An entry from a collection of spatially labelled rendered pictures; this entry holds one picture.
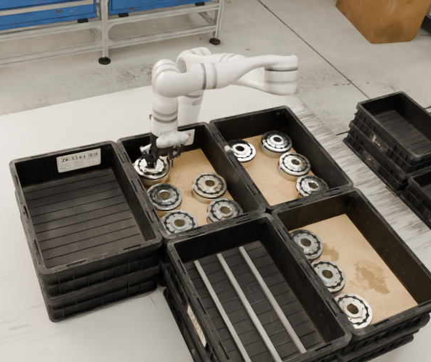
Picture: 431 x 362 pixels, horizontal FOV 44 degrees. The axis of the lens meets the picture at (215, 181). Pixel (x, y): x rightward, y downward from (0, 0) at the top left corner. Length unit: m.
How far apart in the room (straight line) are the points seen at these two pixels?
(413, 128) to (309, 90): 1.10
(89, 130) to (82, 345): 0.83
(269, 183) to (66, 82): 2.02
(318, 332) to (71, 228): 0.70
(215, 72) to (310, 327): 0.68
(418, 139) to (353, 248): 1.18
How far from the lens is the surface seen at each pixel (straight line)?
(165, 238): 1.33
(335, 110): 3.50
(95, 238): 1.45
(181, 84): 1.35
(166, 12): 3.58
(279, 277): 1.43
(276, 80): 1.44
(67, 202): 1.54
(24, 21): 3.31
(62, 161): 1.56
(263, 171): 1.68
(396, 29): 4.41
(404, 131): 2.66
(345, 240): 1.57
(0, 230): 1.67
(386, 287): 1.52
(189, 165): 1.65
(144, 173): 1.55
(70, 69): 3.53
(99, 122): 2.00
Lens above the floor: 1.97
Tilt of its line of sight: 45 degrees down
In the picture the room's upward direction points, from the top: 10 degrees clockwise
